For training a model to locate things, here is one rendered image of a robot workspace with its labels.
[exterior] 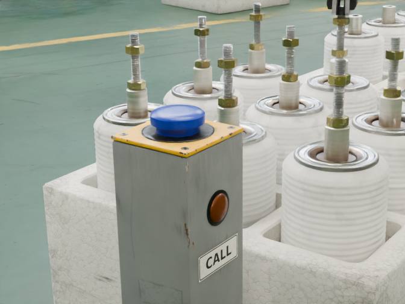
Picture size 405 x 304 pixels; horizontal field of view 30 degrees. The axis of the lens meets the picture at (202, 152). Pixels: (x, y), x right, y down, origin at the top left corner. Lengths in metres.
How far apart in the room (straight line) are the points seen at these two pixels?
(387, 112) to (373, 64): 0.46
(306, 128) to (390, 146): 0.10
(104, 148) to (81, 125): 0.85
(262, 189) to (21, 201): 0.62
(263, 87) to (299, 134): 0.17
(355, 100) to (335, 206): 0.27
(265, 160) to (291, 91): 0.13
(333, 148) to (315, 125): 0.14
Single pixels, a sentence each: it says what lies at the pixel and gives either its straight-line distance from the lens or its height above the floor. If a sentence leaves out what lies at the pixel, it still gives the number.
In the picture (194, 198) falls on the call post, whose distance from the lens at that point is 0.53.
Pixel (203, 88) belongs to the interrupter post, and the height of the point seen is 0.26.
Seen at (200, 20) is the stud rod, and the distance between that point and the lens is 0.88.
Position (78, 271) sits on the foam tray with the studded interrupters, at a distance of 0.85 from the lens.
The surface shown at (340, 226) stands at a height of 0.20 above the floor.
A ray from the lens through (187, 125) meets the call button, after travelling 0.53.
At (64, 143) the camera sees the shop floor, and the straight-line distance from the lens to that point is 1.53.
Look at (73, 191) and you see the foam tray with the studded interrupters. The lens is 0.81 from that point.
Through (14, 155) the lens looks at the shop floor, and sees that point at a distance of 1.49.
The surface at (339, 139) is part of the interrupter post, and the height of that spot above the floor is 0.27.
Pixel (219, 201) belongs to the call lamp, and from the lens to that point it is 0.55.
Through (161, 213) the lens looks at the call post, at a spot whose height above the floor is 0.26.
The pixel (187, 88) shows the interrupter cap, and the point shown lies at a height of 0.25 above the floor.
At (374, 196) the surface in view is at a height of 0.23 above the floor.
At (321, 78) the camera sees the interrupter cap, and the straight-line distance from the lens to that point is 0.96.
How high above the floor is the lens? 0.48
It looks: 20 degrees down
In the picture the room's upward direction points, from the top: 1 degrees counter-clockwise
